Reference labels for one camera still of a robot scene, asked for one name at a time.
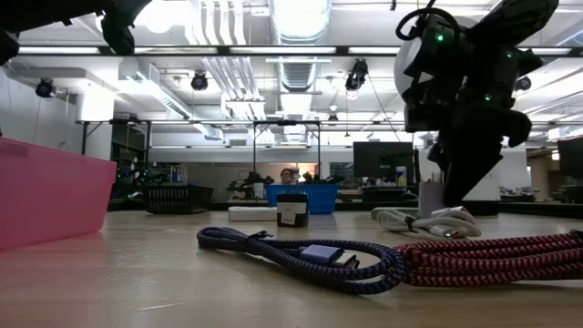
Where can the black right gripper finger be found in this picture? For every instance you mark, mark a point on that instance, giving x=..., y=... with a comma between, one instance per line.
x=469, y=168
x=438, y=157

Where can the small white box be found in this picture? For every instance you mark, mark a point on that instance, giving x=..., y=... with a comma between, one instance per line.
x=430, y=200

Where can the black box with white label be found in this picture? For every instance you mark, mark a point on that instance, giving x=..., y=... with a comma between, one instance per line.
x=292, y=210

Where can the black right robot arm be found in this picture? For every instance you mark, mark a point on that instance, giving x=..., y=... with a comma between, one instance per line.
x=514, y=18

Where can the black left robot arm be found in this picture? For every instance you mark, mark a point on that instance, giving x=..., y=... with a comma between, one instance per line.
x=45, y=13

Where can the black background robot arm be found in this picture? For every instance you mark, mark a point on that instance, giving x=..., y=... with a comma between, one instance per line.
x=249, y=184

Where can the pink plastic bin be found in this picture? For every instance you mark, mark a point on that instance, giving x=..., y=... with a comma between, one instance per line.
x=50, y=196

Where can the white spray can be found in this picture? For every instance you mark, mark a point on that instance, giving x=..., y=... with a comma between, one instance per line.
x=401, y=175

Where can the black ceiling spotlight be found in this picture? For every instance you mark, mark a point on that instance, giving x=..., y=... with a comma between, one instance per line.
x=524, y=84
x=45, y=88
x=199, y=81
x=356, y=76

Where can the black computer monitor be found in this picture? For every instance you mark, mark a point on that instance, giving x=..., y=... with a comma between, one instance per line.
x=382, y=159
x=571, y=157

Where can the blue plastic basket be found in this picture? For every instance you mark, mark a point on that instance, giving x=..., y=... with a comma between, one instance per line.
x=323, y=198

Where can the person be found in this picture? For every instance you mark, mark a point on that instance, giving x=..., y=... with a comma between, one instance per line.
x=287, y=175

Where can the flat white box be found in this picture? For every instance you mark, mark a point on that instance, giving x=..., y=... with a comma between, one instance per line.
x=250, y=214

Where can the black plastic basket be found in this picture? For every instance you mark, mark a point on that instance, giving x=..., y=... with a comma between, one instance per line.
x=175, y=199

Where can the silver ventilation duct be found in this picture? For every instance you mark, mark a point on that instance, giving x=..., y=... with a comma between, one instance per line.
x=298, y=68

